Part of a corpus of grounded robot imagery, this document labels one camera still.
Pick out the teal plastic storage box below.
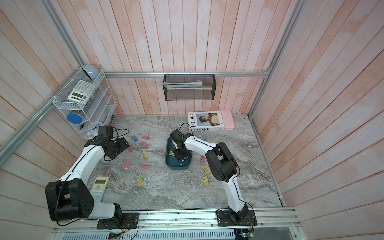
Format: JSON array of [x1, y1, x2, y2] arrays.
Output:
[[164, 136, 193, 171]]

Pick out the yellow binder clip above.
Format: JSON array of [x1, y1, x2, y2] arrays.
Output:
[[143, 151, 149, 159], [203, 166, 211, 175], [138, 177, 144, 188]]

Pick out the yellow binder clip lowest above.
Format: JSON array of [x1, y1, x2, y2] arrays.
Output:
[[203, 177, 210, 187]]

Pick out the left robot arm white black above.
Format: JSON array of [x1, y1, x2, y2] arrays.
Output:
[[45, 126, 130, 225]]

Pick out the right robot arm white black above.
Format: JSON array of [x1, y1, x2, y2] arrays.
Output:
[[170, 130, 249, 218]]

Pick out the white cup on shelf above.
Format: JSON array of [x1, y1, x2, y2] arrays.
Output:
[[88, 122, 103, 134]]

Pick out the white LOEWE book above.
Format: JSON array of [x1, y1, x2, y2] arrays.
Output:
[[188, 111, 225, 132]]

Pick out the yellow blue calculator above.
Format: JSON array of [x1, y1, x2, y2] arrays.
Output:
[[90, 177, 110, 202]]

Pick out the blue lid container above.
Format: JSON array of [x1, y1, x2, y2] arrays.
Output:
[[67, 113, 83, 125]]

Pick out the pink case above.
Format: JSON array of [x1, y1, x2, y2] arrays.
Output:
[[221, 110, 235, 130]]

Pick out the white calculator on shelf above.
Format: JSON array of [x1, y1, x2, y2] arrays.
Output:
[[67, 80, 96, 105]]

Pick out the papers in mesh basket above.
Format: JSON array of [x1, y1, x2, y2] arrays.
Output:
[[163, 81, 204, 89]]

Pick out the white wire wall shelf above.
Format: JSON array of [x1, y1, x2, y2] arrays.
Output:
[[53, 68, 117, 139]]

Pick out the black mesh wall basket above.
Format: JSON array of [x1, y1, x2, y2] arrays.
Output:
[[163, 74, 217, 101]]

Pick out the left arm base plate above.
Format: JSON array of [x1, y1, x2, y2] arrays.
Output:
[[97, 213, 139, 230]]

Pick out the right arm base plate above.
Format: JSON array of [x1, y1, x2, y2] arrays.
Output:
[[216, 210, 258, 227]]

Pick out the aluminium front rail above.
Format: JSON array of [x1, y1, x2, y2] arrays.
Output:
[[53, 207, 301, 233]]

